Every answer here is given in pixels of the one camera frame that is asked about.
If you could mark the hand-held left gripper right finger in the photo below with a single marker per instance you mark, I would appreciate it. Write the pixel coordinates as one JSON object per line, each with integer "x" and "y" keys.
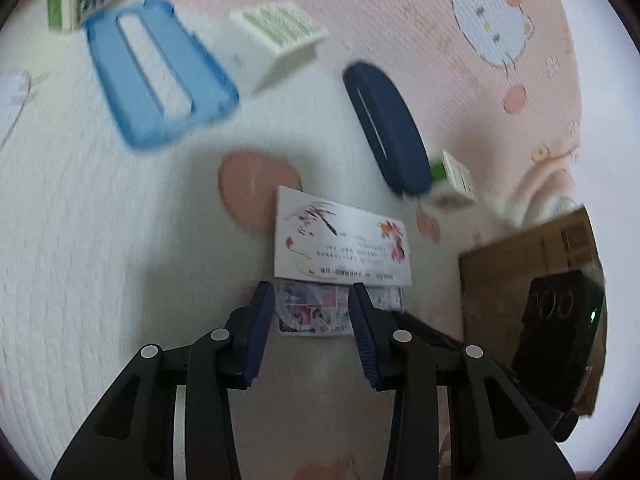
{"x": 362, "y": 335}

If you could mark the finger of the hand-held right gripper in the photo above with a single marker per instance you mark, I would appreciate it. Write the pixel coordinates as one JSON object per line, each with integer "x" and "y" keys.
{"x": 430, "y": 332}

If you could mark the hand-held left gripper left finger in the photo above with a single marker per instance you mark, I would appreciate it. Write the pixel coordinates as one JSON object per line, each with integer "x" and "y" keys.
{"x": 260, "y": 330}

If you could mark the printed tissue packet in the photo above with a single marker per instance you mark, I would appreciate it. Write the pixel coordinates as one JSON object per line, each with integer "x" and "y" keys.
{"x": 310, "y": 310}

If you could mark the cardboard box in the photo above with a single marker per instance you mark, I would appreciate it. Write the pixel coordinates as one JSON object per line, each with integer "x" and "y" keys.
{"x": 500, "y": 285}

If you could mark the white box red flowers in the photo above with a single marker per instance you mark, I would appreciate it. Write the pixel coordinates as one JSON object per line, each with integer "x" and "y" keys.
{"x": 340, "y": 240}

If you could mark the navy glasses case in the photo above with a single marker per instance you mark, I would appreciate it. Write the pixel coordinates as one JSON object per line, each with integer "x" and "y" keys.
{"x": 395, "y": 130}

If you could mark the blue plastic frame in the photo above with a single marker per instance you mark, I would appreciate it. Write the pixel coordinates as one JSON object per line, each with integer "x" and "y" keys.
{"x": 197, "y": 75}

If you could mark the small white green box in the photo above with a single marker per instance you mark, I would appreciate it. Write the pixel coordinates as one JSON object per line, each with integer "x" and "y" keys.
{"x": 457, "y": 175}

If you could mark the pink cat print blanket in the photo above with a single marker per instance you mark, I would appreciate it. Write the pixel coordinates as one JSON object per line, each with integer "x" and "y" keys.
{"x": 100, "y": 235}

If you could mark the white box with green text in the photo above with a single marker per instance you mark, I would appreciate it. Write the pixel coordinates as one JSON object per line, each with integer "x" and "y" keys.
{"x": 275, "y": 25}

